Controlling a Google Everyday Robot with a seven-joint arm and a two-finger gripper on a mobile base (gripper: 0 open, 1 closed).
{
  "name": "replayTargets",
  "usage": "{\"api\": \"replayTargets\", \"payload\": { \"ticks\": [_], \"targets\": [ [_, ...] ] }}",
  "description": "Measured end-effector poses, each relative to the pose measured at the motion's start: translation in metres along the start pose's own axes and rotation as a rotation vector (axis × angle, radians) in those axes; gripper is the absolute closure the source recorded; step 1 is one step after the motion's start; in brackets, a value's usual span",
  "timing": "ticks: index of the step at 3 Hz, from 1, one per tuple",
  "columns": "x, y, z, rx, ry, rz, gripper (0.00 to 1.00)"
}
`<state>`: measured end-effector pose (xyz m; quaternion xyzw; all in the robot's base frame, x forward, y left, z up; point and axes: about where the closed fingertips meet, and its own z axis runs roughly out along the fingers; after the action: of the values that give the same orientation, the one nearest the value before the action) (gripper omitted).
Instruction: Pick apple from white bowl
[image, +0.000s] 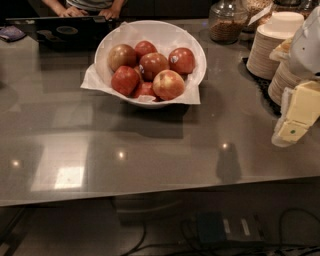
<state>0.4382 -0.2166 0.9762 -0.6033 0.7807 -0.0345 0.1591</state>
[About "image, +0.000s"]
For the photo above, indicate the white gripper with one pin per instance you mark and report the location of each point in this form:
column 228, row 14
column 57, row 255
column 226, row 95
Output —
column 306, row 55

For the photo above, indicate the red apple with sticker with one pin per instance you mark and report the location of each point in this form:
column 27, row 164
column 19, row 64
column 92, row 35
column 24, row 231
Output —
column 182, row 60

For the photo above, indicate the yellow red apple front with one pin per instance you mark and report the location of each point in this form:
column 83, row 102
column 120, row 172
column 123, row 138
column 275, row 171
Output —
column 168, row 85

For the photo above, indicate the white bowl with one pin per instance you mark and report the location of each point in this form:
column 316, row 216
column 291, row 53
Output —
column 156, row 33

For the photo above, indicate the red apple centre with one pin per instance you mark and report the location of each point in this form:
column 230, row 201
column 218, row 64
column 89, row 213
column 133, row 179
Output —
column 151, row 64

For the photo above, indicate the small red apple bottom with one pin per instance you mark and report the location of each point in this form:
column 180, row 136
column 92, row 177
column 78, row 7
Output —
column 143, row 89

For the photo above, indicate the red apple top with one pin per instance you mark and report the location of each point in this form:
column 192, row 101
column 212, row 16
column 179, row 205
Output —
column 144, row 47

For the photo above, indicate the red apple front left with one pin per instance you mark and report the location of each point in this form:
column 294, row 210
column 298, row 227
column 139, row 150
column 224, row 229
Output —
column 124, row 80

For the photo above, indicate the greenish red apple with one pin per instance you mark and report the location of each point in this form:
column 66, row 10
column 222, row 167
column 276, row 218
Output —
column 121, row 55

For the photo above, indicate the person left hand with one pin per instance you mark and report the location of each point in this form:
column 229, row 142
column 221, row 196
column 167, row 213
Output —
column 110, row 13

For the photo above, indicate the person right hand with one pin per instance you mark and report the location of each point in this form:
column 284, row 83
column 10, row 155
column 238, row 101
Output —
column 72, row 12

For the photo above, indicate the front stack of paper plates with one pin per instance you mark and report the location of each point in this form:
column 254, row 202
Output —
column 282, row 79

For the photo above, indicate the stack of paper plates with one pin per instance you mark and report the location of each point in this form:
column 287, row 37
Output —
column 282, row 79
column 259, row 63

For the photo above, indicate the black mat under plates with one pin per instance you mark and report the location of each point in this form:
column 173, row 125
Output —
column 263, row 86

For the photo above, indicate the glass jar with nuts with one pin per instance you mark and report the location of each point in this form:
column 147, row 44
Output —
column 227, row 18

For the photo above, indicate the white paper liner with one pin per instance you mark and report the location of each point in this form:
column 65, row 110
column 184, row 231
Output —
column 93, row 78

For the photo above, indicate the blue power box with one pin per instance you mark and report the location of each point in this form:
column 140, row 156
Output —
column 217, row 227

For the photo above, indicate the black laptop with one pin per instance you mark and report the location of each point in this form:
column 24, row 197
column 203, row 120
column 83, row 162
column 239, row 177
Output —
column 69, row 33

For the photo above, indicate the dark blue pouch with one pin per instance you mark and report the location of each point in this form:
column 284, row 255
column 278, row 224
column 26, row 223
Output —
column 11, row 34

